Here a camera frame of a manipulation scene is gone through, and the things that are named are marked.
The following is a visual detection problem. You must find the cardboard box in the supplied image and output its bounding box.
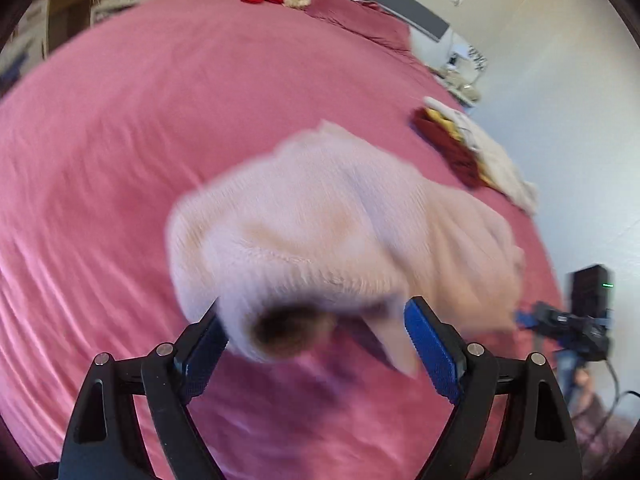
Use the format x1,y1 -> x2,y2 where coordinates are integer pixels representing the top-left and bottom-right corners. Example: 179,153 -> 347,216
45,0 -> 116,58

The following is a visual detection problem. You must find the white nightstand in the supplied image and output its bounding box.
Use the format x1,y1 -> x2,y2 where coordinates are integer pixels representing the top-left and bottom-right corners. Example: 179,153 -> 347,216
432,42 -> 488,106

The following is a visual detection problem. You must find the pile of folded clothes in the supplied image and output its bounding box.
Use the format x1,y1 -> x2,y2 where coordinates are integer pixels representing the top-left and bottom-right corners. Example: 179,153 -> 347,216
424,96 -> 540,216

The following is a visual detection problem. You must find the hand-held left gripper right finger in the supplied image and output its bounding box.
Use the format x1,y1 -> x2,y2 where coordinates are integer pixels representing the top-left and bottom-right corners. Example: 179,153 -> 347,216
404,296 -> 583,480

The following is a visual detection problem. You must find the pink bed blanket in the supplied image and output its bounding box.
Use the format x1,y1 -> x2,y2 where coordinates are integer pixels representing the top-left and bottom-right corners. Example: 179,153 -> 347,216
0,0 -> 566,480

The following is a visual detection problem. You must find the pale pink knit sweater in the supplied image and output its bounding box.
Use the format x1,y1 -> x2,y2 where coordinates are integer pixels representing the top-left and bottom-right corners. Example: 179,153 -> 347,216
167,120 -> 526,378

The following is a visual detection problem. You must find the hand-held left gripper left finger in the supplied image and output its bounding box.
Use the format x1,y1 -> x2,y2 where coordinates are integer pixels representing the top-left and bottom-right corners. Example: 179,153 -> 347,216
59,297 -> 231,480

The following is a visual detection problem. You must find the person's right forearm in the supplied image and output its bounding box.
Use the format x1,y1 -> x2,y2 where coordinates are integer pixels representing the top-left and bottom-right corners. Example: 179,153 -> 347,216
570,392 -> 626,461

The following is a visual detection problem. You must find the dark red folded garment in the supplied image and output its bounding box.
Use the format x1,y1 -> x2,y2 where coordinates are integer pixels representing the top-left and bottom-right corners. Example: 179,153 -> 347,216
411,107 -> 483,190

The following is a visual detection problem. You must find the black cable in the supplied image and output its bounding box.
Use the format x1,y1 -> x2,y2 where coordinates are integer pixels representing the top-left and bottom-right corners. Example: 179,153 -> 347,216
570,357 -> 640,456

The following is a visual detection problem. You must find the yellow folded garment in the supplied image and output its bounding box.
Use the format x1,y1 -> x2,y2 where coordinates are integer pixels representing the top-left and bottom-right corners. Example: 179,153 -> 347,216
425,109 -> 493,186

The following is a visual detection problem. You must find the grey headboard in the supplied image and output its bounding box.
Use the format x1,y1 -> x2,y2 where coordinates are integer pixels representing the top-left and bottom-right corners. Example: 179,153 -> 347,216
320,0 -> 451,43

